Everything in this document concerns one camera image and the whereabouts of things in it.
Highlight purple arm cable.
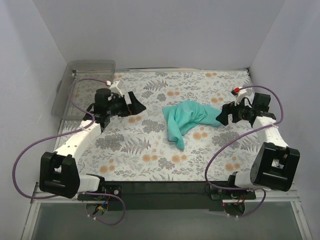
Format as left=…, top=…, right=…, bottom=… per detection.
left=12, top=77, right=126, bottom=225
left=204, top=85, right=284, bottom=219

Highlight teal t shirt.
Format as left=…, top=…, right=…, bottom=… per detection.
left=162, top=100, right=222, bottom=150

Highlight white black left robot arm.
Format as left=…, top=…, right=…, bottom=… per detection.
left=39, top=88, right=146, bottom=200

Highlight clear plastic bin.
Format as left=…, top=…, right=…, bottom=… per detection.
left=51, top=60, right=116, bottom=121

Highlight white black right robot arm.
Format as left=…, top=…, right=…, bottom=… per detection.
left=216, top=88, right=300, bottom=199

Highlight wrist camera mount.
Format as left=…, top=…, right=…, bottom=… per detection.
left=105, top=80, right=123, bottom=97
left=231, top=87, right=247, bottom=106

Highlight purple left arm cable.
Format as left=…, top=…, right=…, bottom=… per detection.
left=12, top=77, right=126, bottom=225

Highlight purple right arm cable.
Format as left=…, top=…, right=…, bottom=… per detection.
left=204, top=85, right=284, bottom=219

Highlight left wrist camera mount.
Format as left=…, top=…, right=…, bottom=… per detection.
left=105, top=80, right=123, bottom=97

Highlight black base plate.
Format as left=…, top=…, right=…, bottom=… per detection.
left=76, top=181, right=257, bottom=211

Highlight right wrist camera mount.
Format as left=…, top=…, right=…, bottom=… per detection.
left=231, top=87, right=247, bottom=106

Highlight aluminium frame rail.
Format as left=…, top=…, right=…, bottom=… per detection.
left=22, top=182, right=312, bottom=240

